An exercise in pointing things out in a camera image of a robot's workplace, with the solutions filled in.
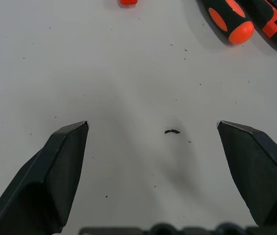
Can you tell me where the orange black utility knife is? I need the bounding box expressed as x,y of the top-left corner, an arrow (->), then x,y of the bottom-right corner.
236,0 -> 277,50

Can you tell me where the black orange handled screwdriver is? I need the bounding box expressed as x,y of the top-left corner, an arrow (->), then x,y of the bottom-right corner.
196,0 -> 255,46

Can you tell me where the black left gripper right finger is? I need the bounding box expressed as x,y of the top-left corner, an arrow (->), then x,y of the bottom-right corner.
216,120 -> 277,227

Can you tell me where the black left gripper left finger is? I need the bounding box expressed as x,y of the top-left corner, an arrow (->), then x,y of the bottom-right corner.
0,120 -> 90,235

